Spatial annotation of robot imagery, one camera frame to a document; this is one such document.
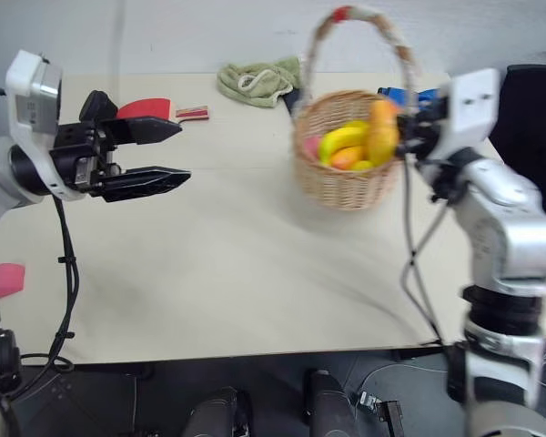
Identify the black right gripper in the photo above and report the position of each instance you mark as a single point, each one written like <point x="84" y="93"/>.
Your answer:
<point x="425" y="129"/>

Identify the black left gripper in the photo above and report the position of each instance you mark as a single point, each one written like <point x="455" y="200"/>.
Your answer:
<point x="75" y="150"/>

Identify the orange yellow mango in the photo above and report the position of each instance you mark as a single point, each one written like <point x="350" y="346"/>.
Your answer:
<point x="382" y="134"/>

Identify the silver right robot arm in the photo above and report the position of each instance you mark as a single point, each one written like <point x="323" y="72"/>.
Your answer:
<point x="505" y="255"/>

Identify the blue object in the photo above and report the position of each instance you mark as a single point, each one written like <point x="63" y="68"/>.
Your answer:
<point x="398" y="94"/>

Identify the red table tennis paddle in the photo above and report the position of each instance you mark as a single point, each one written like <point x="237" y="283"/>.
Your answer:
<point x="145" y="108"/>

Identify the yellow lemon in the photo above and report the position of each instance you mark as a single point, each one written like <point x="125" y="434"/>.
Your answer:
<point x="361" y="165"/>

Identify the orange red fruit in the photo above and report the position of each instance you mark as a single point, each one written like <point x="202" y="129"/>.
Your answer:
<point x="346" y="157"/>

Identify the yellow banana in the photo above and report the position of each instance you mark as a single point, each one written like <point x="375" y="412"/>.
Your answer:
<point x="341" y="139"/>

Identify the pink peach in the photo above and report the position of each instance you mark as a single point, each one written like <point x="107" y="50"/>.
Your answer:
<point x="312" y="146"/>

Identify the black chair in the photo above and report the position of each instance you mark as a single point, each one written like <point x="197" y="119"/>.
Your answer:
<point x="532" y="136"/>

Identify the pink sponge block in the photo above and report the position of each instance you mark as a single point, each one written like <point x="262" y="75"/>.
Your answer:
<point x="7" y="280"/>

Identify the dark rounded shape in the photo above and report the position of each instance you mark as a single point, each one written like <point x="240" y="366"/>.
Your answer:
<point x="327" y="405"/>
<point x="218" y="414"/>

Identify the black connector box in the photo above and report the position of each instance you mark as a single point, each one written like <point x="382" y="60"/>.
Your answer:
<point x="382" y="409"/>

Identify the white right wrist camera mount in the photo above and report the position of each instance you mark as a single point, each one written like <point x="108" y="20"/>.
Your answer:
<point x="471" y="114"/>

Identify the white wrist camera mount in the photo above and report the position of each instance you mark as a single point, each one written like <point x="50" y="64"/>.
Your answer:
<point x="27" y="91"/>
<point x="471" y="114"/>

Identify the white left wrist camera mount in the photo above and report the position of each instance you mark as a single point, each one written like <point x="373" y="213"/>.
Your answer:
<point x="27" y="91"/>

